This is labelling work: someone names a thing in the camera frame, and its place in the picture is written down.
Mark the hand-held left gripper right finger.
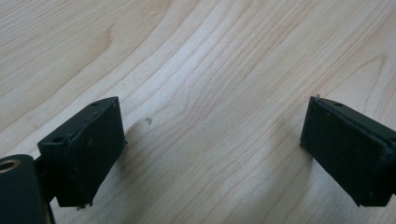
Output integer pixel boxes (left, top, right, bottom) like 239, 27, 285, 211
300, 95, 396, 208

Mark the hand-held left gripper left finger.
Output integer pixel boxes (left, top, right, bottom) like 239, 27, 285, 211
36, 96, 128, 209

